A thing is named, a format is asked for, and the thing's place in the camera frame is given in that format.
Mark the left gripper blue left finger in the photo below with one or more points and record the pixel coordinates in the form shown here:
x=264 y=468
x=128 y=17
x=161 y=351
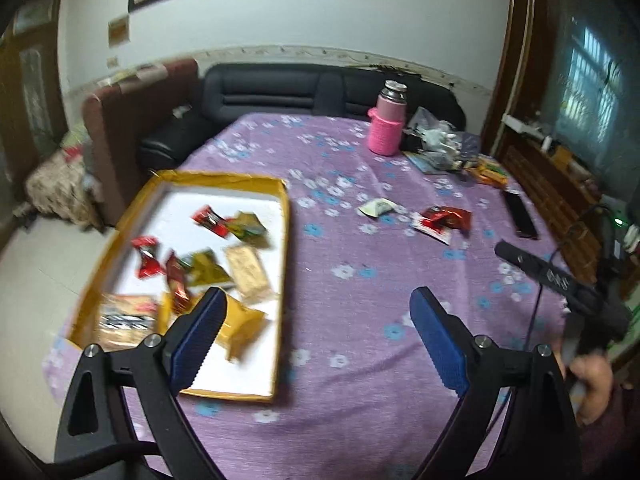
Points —
x=121 y=418

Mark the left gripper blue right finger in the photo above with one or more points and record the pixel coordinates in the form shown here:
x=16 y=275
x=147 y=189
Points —
x=538 y=438

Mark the large yellow snack bag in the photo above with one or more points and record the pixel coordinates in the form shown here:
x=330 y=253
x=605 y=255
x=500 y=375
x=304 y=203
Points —
x=241 y=326

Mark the long red snack bar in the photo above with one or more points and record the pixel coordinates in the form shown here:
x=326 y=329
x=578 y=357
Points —
x=176 y=282

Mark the small red candy packet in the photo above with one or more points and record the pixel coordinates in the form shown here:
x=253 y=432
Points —
x=146 y=248

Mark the green-gold snack packet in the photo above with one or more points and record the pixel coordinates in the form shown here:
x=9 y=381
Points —
x=202 y=269

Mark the clear biscuit packet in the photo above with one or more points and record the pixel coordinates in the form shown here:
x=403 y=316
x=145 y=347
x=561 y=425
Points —
x=248 y=273

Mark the gold cardboard tray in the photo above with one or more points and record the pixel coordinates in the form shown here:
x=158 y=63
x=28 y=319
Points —
x=184 y=233

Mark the orange-red snack packet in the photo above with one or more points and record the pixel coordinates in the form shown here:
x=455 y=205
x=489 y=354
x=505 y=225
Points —
x=444 y=217

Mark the black smartphone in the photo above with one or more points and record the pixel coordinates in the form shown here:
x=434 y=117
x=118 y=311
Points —
x=522 y=221

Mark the olive gold snack packet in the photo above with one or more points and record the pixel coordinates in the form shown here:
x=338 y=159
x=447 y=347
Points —
x=247 y=228

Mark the orange biscuit box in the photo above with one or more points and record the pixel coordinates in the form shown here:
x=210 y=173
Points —
x=489 y=172

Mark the purple floral tablecloth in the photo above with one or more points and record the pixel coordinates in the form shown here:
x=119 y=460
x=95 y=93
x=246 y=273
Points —
x=357 y=395

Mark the patterned blanket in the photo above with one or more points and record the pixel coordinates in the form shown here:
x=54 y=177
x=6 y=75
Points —
x=63 y=186

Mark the clear plastic bag clutter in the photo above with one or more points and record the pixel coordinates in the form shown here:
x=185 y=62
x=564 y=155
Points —
x=436 y=146

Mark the white-green small packet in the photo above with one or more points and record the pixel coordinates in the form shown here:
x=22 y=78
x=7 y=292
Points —
x=377 y=207

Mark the brown armchair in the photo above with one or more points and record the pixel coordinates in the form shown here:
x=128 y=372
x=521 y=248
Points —
x=119 y=115

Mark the wooden glass door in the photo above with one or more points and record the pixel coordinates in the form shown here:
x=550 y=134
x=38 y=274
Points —
x=33 y=120

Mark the pink thermos with knit sleeve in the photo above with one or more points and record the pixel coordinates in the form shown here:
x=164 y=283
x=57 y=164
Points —
x=387 y=119

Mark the black leather sofa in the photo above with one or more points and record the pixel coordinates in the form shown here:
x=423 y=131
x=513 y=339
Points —
x=229 y=91

